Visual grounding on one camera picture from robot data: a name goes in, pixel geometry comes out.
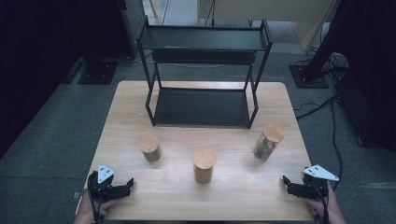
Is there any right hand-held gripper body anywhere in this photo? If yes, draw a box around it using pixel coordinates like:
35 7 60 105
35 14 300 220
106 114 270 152
298 163 340 201

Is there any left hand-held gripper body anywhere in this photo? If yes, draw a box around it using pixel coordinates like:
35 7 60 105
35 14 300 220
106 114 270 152
87 163 123 202

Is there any short jar with green beans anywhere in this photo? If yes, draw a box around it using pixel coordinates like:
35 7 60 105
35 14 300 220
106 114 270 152
138 133 163 162

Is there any tall jar with brown contents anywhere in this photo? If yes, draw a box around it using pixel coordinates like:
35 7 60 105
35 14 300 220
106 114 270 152
252 122 286 162

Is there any medium jar with beige contents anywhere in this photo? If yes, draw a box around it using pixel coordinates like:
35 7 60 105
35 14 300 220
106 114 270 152
191 147 218 185

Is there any black metal shelf rack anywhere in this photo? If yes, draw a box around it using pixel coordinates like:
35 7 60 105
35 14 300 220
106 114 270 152
135 18 274 130

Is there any person's right hand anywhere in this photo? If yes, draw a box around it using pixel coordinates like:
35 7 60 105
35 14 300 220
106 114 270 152
304 181 347 224

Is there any person's left hand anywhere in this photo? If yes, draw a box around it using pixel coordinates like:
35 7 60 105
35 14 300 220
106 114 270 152
73 199 117 224

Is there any black equipment box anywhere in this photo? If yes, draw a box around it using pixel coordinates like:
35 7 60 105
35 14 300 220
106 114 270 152
334 70 396 151

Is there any black square stand base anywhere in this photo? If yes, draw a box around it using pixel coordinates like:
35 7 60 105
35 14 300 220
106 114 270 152
289 63 330 90
78 60 119 86

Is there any dark metal stand column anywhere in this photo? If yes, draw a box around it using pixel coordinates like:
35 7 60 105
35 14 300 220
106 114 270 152
116 0 148 60

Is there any beige wooden board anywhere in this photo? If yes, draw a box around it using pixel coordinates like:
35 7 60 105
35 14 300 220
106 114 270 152
197 0 341 52

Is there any right hand-held gripper cable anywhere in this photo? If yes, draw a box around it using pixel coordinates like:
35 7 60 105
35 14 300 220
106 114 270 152
311 183 331 224

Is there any hand-held gripper cable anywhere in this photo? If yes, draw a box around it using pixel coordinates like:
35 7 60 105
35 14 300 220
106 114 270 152
88 174 106 224
311 183 331 224

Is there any left hand-held gripper cable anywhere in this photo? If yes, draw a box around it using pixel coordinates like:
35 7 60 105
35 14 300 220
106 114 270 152
88 174 106 224

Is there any long black floor cable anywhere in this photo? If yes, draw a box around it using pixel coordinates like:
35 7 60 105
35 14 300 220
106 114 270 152
293 94 344 191

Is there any bundle of black cables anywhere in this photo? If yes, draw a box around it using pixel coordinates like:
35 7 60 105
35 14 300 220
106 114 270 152
323 51 350 86

